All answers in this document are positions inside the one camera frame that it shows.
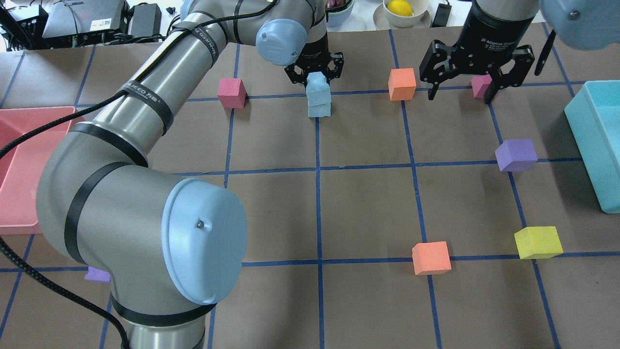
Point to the pink block far left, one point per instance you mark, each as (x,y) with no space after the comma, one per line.
(232,93)

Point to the pink block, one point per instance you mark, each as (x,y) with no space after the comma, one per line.
(232,93)
(480,84)

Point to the orange block right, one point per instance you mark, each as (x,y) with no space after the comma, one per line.
(402,84)

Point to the turquoise plastic tray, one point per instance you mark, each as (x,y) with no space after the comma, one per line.
(594,117)

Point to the purple block far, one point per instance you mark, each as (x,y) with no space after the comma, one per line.
(96,275)

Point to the blue bowl with fruit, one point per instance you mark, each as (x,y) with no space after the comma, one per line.
(338,11)

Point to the yellow lemon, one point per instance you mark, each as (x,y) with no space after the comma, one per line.
(400,8)

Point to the pink plastic tray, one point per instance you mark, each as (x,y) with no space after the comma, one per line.
(21,168)

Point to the purple foam block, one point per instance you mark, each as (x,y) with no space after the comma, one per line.
(516,155)

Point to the orange block left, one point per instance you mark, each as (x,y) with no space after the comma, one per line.
(431,258)

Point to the orange block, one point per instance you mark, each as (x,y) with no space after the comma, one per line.
(402,84)
(431,258)

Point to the pink block near right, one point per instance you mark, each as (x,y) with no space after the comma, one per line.
(480,84)

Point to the cream bowl with lemon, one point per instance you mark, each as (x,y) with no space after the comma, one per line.
(384,20)

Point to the light blue foam block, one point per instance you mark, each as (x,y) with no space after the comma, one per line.
(317,89)

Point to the black power adapter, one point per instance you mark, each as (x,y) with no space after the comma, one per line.
(442,15)

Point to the black electronics box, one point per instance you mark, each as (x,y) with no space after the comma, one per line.
(86,19)

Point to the yellow foam block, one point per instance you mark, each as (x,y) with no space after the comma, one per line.
(538,243)

